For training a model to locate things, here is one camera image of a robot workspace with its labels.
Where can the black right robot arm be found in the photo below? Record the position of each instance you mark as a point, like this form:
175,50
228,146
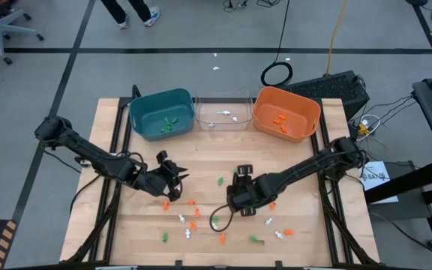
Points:
302,168

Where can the yellow power plug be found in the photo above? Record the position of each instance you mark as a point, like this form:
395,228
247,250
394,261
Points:
362,128

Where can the black computer tower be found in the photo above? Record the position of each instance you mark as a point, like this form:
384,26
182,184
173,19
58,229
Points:
332,88

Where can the black table frame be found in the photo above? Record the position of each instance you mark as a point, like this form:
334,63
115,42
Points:
123,101

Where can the orange plastic bin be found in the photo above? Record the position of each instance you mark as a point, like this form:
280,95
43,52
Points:
298,108

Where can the teal plastic bin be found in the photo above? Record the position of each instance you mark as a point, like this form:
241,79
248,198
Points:
152,108

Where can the clear plastic bin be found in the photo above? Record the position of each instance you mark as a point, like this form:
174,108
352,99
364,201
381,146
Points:
204,112

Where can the person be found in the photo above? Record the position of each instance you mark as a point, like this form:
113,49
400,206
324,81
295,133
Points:
141,5

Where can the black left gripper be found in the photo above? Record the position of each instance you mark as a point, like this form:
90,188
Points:
156,180

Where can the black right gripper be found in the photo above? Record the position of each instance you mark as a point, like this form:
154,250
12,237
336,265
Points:
249,191

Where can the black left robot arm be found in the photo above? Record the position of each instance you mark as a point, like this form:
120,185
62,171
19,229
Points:
92,153

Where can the white printed paper sheet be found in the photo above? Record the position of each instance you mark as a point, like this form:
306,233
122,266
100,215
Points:
379,187

